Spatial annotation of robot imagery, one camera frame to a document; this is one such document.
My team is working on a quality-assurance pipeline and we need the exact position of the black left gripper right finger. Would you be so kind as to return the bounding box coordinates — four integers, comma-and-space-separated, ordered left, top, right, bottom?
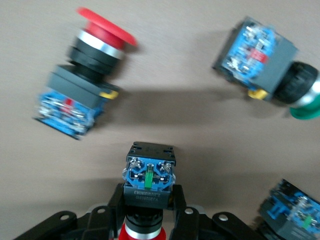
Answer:
169, 184, 263, 240

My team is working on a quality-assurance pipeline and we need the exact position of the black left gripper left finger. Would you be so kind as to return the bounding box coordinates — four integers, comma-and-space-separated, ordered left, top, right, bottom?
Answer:
12, 183, 127, 240

